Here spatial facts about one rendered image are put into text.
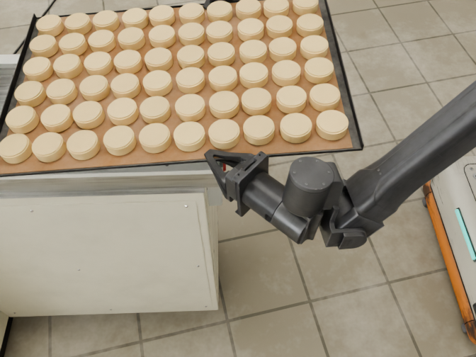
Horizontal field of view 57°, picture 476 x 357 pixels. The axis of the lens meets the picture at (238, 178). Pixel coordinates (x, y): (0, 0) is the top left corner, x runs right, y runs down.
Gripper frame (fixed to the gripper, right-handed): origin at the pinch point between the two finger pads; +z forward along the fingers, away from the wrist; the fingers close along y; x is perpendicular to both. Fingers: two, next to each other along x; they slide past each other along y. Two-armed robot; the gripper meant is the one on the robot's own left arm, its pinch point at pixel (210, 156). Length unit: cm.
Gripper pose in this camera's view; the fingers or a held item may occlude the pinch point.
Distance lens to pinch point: 70.5
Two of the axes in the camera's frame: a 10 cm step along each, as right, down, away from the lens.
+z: -7.4, -5.4, 4.0
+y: 0.4, 5.5, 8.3
